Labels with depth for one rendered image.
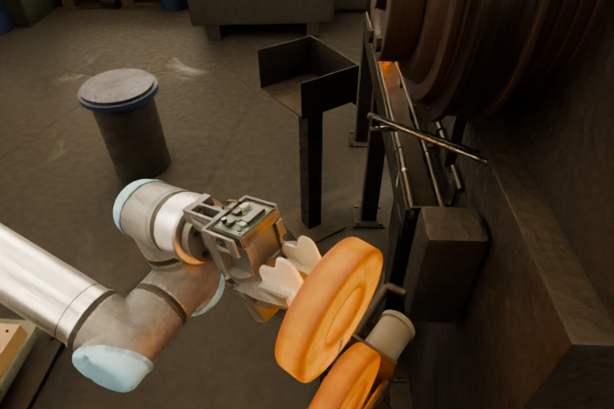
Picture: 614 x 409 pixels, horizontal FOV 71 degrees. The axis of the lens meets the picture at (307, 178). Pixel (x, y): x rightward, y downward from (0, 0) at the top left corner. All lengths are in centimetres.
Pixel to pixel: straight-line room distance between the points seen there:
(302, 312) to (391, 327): 33
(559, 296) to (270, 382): 101
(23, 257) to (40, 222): 142
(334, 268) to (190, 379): 111
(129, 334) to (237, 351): 88
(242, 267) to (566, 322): 36
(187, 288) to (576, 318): 50
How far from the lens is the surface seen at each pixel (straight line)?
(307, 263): 48
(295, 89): 146
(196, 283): 68
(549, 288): 60
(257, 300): 49
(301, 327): 41
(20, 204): 226
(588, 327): 58
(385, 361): 67
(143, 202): 62
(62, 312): 67
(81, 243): 195
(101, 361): 63
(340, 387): 57
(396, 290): 86
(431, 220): 72
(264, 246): 49
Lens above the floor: 131
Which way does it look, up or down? 41 degrees down
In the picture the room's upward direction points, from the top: 1 degrees counter-clockwise
